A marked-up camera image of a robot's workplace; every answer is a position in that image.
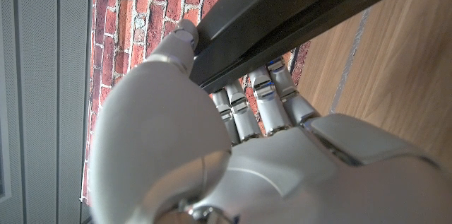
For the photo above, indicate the black stapler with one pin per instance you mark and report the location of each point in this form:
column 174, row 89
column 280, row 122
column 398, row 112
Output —
column 268, row 19

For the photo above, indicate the printed red brick backdrop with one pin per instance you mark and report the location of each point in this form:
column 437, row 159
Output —
column 141, row 12

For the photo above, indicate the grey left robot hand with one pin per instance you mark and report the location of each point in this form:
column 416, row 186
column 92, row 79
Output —
column 282, row 174

